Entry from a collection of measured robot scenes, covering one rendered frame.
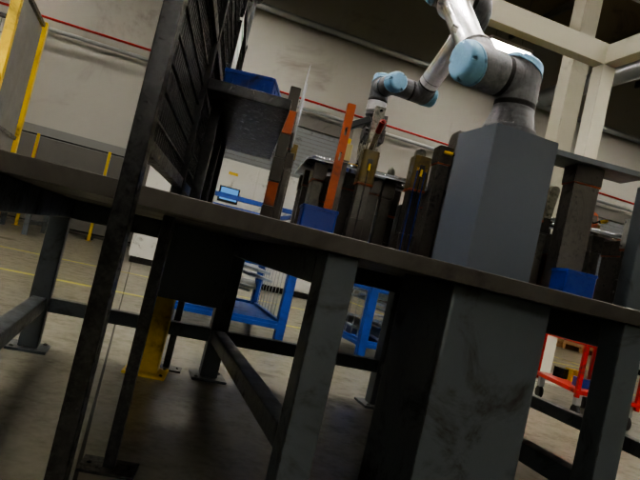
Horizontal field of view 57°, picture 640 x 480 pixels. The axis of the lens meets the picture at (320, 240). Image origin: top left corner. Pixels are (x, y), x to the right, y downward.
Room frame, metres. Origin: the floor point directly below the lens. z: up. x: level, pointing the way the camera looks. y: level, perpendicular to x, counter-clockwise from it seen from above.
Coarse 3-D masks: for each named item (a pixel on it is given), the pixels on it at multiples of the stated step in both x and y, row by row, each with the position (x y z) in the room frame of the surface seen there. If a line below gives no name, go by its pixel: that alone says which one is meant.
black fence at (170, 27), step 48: (192, 0) 1.08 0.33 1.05; (240, 0) 2.04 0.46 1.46; (192, 48) 1.23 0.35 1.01; (144, 96) 0.90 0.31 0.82; (192, 96) 1.41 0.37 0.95; (144, 144) 0.91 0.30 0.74; (192, 144) 1.53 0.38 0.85; (96, 288) 0.90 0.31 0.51; (96, 336) 0.91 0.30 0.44; (144, 336) 1.52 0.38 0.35
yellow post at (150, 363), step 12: (156, 300) 2.56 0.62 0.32; (168, 300) 2.57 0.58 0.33; (156, 312) 2.56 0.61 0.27; (168, 312) 2.57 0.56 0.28; (156, 324) 2.57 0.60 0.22; (168, 324) 2.58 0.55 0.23; (156, 336) 2.57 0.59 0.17; (156, 348) 2.57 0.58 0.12; (144, 360) 2.56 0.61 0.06; (156, 360) 2.57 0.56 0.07; (144, 372) 2.55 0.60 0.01; (156, 372) 2.60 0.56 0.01
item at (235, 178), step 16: (224, 160) 9.77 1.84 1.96; (224, 176) 9.79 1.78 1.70; (240, 176) 9.87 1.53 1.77; (256, 176) 9.96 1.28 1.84; (240, 192) 9.89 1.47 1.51; (256, 192) 9.97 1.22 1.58; (288, 192) 10.12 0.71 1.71; (240, 208) 9.91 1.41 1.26; (256, 208) 9.99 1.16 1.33; (288, 208) 10.14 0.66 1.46; (256, 272) 10.06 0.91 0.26; (304, 288) 10.32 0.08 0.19
